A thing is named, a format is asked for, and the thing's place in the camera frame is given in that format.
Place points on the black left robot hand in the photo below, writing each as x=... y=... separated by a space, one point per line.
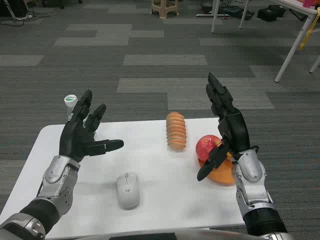
x=72 y=140

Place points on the beige plastic stool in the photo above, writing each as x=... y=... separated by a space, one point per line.
x=165 y=8

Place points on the white computer mouse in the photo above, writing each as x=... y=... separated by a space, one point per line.
x=128 y=191

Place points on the white floor bar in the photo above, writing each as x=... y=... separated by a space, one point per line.
x=212 y=15

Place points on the white power strip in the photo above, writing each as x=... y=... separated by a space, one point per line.
x=23 y=17

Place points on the silver robot chest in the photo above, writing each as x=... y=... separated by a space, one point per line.
x=150 y=235

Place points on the red apple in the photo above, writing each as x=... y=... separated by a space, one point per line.
x=205 y=147

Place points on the sliced bread loaf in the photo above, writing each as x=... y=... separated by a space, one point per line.
x=176 y=132

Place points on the clear water bottle white cap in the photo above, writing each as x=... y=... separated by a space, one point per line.
x=70 y=100

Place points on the flat black bag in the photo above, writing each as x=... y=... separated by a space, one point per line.
x=231 y=11

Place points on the white desk with thin legs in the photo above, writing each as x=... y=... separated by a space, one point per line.
x=214 y=17

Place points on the orange plate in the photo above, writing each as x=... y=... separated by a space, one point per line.
x=221 y=176

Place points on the large black bag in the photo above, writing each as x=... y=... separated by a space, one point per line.
x=271 y=13

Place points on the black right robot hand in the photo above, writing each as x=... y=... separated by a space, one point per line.
x=235 y=132

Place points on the white table legs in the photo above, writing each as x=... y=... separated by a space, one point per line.
x=291 y=52

